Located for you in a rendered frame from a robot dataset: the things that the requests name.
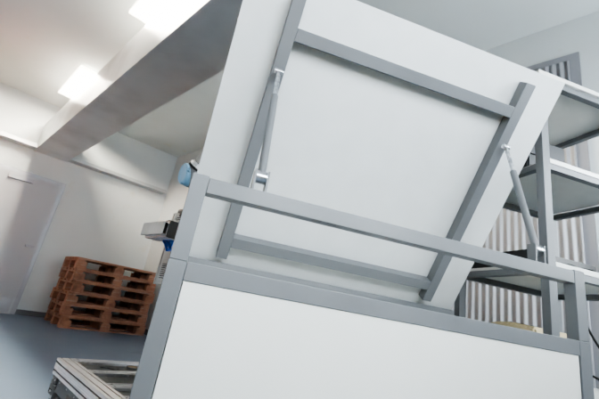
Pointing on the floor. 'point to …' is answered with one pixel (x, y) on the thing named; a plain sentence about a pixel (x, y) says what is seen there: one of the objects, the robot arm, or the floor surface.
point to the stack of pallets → (102, 297)
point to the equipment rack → (552, 203)
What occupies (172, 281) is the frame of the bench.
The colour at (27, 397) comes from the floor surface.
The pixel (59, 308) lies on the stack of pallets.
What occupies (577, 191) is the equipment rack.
